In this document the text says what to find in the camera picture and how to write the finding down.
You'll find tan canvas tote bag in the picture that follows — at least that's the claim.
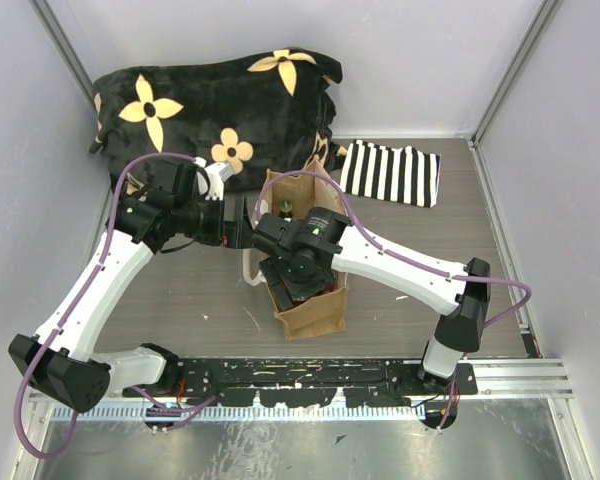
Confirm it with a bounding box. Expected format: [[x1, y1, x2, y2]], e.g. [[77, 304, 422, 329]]
[[251, 160, 349, 340]]

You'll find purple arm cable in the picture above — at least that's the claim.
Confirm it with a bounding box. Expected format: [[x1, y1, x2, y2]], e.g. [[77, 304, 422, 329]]
[[13, 152, 219, 460], [252, 170, 531, 432]]

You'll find green Perrier glass bottle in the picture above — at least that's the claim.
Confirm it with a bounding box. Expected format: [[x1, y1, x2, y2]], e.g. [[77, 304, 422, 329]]
[[278, 199, 293, 219]]

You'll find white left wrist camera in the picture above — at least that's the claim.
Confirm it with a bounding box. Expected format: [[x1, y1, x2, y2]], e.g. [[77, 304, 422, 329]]
[[194, 157, 234, 201]]

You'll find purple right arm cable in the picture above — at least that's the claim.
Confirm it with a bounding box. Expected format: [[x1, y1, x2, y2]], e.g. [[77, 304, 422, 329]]
[[252, 170, 531, 432]]

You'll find black floral plush blanket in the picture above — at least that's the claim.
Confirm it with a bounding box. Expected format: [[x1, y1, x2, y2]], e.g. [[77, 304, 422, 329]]
[[89, 47, 347, 192]]

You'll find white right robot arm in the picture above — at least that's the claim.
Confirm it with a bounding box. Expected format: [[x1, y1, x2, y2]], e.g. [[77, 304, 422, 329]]
[[252, 207, 490, 394]]

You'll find black white striped cloth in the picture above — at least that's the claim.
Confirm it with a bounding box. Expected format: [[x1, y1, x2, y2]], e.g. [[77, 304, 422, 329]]
[[339, 140, 441, 208]]

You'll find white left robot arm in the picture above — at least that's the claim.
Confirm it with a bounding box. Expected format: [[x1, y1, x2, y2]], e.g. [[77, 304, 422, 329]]
[[8, 154, 241, 413]]

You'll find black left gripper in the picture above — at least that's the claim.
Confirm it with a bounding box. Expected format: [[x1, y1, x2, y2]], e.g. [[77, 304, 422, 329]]
[[176, 192, 252, 248]]

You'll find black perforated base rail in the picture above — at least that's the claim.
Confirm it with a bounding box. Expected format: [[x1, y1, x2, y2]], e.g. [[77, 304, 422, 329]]
[[142, 357, 478, 408]]

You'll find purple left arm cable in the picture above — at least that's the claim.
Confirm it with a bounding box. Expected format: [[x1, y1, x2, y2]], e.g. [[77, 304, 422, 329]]
[[13, 152, 219, 460]]

